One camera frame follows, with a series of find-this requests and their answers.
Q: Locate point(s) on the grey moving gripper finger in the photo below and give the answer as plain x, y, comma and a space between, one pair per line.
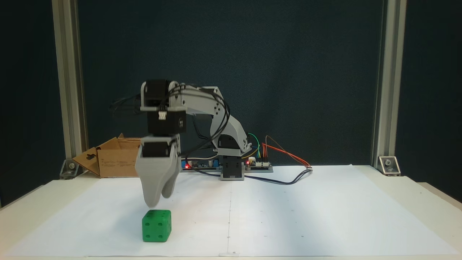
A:
175, 173

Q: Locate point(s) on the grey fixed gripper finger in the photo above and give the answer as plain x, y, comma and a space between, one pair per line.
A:
153, 180

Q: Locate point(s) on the green dice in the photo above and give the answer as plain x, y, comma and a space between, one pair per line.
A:
157, 227

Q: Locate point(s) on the grey black Koch robot arm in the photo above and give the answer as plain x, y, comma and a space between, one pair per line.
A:
220, 112

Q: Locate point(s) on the blue circuit board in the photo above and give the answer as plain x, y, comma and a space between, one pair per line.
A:
202, 165

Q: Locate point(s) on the brown cardboard box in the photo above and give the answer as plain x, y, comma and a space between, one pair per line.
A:
112, 162

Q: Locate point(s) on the large white paper sheet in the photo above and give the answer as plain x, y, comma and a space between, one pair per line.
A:
306, 216

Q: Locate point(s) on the metal corner bracket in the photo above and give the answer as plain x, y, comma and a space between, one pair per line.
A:
389, 165
72, 167

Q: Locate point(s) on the grey board mount plate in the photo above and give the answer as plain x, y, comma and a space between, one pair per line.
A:
260, 170

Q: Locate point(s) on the aluminium frame post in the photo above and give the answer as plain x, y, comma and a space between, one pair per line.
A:
68, 90
389, 90

